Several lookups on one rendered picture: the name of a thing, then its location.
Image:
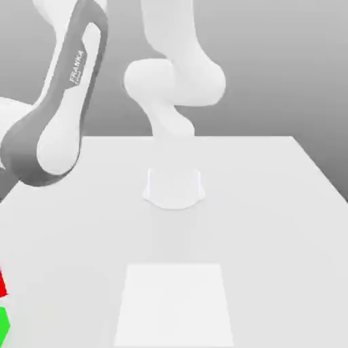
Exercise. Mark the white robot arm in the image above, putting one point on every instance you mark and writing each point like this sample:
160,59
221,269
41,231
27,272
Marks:
174,81

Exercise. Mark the small red cube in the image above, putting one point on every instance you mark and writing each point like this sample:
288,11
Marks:
1,285

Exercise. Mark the small green cube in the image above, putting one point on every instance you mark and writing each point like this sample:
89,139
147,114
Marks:
3,323

